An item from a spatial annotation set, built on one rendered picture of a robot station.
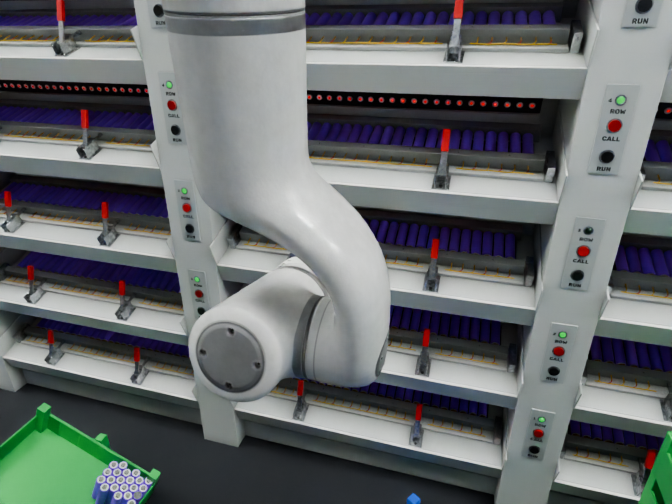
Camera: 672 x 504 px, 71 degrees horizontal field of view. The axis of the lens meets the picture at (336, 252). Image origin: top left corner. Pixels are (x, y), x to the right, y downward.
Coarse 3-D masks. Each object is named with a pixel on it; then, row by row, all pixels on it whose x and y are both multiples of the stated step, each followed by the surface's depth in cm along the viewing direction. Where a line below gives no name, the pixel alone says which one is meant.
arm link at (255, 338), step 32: (256, 288) 42; (288, 288) 43; (320, 288) 48; (224, 320) 37; (256, 320) 37; (288, 320) 40; (192, 352) 39; (224, 352) 38; (256, 352) 37; (288, 352) 39; (224, 384) 38; (256, 384) 38
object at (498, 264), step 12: (252, 240) 98; (264, 240) 97; (384, 252) 91; (396, 252) 90; (408, 252) 89; (420, 252) 89; (444, 252) 88; (456, 252) 88; (408, 264) 89; (444, 264) 89; (456, 264) 88; (468, 264) 87; (480, 264) 86; (492, 264) 85; (504, 264) 85; (516, 264) 84
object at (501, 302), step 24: (456, 216) 94; (216, 240) 93; (240, 240) 100; (528, 240) 92; (216, 264) 95; (240, 264) 94; (264, 264) 94; (528, 264) 83; (408, 288) 86; (456, 288) 85; (480, 288) 84; (504, 288) 84; (528, 288) 83; (456, 312) 86; (480, 312) 84; (504, 312) 82; (528, 312) 81
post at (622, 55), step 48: (624, 0) 59; (624, 48) 61; (576, 144) 68; (576, 192) 70; (624, 192) 68; (528, 336) 85; (576, 336) 80; (528, 384) 86; (576, 384) 83; (528, 480) 95
